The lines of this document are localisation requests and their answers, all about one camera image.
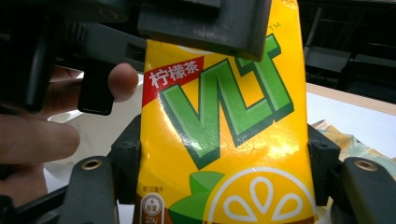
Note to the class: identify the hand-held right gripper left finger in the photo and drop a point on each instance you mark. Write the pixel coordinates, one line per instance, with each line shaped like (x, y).
(102, 180)

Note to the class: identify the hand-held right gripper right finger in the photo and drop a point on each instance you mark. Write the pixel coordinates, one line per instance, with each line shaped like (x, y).
(358, 186)

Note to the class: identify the orange-print green bag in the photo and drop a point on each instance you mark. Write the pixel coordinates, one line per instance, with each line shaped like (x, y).
(355, 146)

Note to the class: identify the yellow drink carton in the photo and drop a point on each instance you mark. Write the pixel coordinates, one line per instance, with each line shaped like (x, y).
(218, 140)

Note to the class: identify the white table sheet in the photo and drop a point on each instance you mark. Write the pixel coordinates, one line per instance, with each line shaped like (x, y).
(358, 119)

